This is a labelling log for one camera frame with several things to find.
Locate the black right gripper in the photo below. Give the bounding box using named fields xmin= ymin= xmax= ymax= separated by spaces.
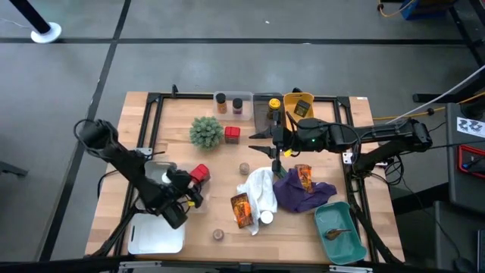
xmin=248 ymin=113 xmax=304 ymax=179

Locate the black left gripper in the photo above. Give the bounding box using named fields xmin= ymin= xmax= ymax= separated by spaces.
xmin=161 ymin=166 xmax=205 ymax=231

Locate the red spice tin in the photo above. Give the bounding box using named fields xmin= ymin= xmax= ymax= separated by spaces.
xmin=224 ymin=126 xmax=242 ymax=145
xmin=189 ymin=163 xmax=211 ymax=185

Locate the yellow-lid spice jar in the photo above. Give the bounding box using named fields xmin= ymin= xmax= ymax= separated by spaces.
xmin=267 ymin=97 xmax=283 ymax=121

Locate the white cloth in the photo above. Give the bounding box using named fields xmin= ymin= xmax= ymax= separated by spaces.
xmin=236 ymin=166 xmax=279 ymax=236

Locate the dark green spice tin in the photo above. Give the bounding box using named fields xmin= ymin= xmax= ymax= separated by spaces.
xmin=293 ymin=99 xmax=311 ymax=118

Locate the large orange spice packet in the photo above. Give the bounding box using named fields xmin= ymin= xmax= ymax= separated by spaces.
xmin=230 ymin=192 xmax=254 ymax=230

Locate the black-lid jar orange spice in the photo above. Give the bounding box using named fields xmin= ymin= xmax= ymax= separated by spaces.
xmin=214 ymin=93 xmax=228 ymax=115

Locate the small brown spice packet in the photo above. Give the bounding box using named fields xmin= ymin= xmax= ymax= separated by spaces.
xmin=324 ymin=227 xmax=352 ymax=241

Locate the clear plastic bin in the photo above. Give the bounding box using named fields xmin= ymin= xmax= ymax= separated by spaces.
xmin=212 ymin=90 xmax=254 ymax=121
xmin=189 ymin=169 xmax=212 ymax=214

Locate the dark grey plastic bin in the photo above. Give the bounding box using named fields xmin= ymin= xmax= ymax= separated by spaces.
xmin=252 ymin=93 xmax=286 ymax=137

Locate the yellow plastic bin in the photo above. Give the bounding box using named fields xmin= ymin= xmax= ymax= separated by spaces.
xmin=283 ymin=92 xmax=316 ymax=133

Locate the green artificial succulent plant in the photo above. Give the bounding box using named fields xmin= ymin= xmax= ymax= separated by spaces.
xmin=189 ymin=115 xmax=225 ymax=151

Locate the purple cloth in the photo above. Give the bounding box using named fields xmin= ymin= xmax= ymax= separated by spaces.
xmin=272 ymin=168 xmax=338 ymax=214

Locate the white plastic bin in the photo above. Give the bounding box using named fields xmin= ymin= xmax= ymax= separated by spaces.
xmin=127 ymin=212 xmax=186 ymax=255

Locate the teal plastic bin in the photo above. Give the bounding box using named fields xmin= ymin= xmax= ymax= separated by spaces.
xmin=313 ymin=200 xmax=368 ymax=265

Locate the red-framed device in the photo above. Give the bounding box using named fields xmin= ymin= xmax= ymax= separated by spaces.
xmin=457 ymin=143 xmax=485 ymax=179

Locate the blue box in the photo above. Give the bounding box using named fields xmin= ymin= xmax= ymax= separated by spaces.
xmin=399 ymin=0 xmax=458 ymax=20

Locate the white printed sticker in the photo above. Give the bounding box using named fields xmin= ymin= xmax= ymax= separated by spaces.
xmin=456 ymin=116 xmax=485 ymax=138

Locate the black aluminium table frame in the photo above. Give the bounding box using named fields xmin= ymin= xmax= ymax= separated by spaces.
xmin=90 ymin=83 xmax=405 ymax=266

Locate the yellow floor cable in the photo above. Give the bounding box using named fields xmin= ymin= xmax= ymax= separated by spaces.
xmin=373 ymin=90 xmax=485 ymax=121

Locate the orange cable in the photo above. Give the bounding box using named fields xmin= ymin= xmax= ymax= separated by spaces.
xmin=376 ymin=0 xmax=416 ymax=19

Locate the black desk frame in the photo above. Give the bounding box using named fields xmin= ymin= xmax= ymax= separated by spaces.
xmin=411 ymin=0 xmax=485 ymax=104

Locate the black floor bracket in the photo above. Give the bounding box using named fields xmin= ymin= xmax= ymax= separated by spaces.
xmin=0 ymin=161 xmax=28 ymax=178

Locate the white cable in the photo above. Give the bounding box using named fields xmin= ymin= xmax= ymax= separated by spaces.
xmin=390 ymin=64 xmax=485 ymax=122

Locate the black cable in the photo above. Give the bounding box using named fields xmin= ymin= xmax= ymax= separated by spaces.
xmin=427 ymin=140 xmax=485 ymax=152

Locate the black post white base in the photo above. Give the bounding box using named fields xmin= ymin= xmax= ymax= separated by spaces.
xmin=9 ymin=0 xmax=62 ymax=45

